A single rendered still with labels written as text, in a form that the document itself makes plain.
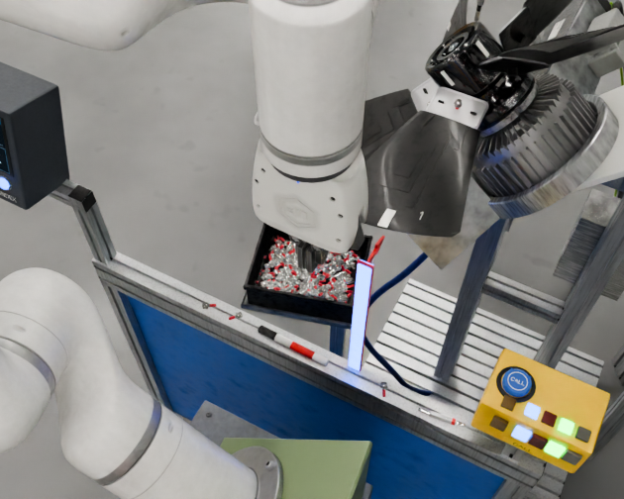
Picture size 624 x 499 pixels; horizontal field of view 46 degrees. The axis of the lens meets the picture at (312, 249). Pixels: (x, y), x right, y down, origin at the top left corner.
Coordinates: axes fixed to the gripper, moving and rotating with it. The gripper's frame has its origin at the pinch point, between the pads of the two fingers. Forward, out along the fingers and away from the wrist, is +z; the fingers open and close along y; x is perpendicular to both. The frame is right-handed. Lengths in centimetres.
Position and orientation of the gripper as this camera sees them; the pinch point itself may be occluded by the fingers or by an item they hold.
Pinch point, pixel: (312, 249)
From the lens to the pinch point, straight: 74.4
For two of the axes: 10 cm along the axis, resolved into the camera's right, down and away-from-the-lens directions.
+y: 8.8, 3.8, -2.7
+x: 4.7, -7.3, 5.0
